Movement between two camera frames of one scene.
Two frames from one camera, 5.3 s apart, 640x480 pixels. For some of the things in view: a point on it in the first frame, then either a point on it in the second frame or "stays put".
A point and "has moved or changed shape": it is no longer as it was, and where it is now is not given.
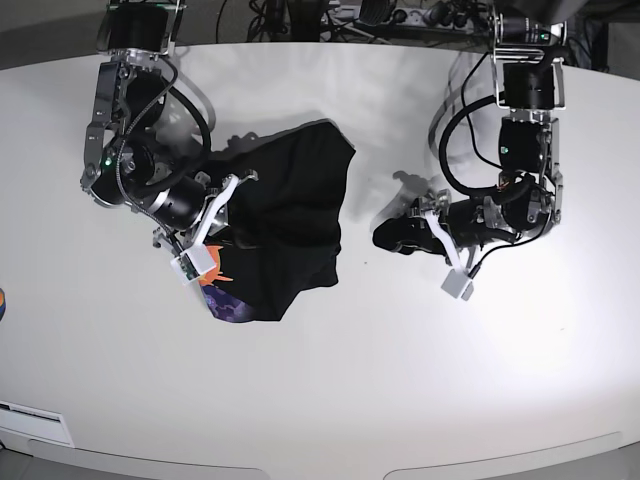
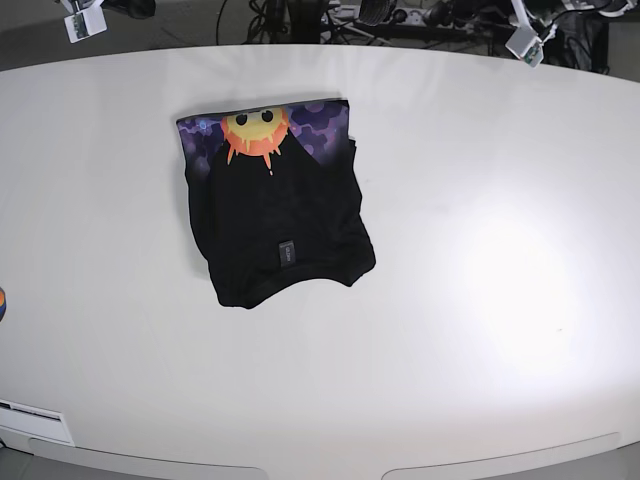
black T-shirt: (281, 242) has moved or changed shape
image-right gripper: (465, 225) → (542, 12)
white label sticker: (34, 422) stays put
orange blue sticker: (2, 304) stays put
